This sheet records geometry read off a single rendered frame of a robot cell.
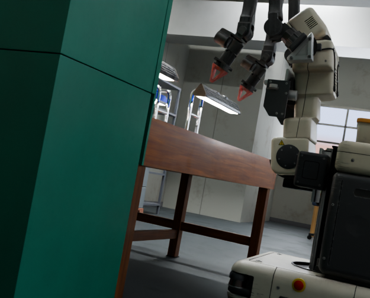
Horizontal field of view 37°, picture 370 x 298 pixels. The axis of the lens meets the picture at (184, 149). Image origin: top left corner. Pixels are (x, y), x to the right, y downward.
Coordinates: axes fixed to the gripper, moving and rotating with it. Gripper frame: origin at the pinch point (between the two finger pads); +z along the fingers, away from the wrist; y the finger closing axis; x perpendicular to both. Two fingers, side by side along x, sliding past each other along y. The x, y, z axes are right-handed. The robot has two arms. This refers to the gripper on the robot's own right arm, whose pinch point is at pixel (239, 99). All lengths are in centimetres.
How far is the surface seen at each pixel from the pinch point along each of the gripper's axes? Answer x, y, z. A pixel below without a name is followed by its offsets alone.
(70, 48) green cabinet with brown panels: -1, 137, 15
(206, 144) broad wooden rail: 8.3, 23.7, 25.7
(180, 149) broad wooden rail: 9, 50, 31
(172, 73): -33.3, 12.2, 8.4
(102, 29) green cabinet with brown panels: -5, 124, 6
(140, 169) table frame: 12, 78, 43
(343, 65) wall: -143, -762, -162
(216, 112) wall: -217, -559, 38
